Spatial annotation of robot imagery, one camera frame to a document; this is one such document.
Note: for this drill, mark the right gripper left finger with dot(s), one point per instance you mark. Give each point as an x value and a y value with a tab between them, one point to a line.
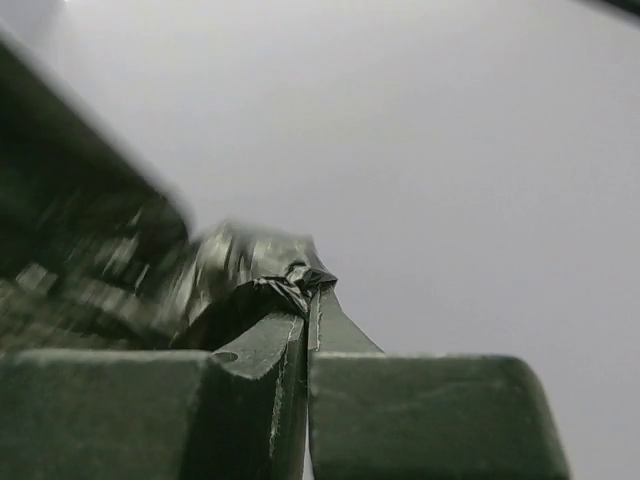
236	413

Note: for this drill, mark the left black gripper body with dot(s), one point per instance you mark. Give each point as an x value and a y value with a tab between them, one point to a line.
88	245

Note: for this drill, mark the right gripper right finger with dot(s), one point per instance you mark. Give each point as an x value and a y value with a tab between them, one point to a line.
377	415

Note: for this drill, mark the black trash bag roll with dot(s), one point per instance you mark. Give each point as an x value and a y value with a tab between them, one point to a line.
237	274

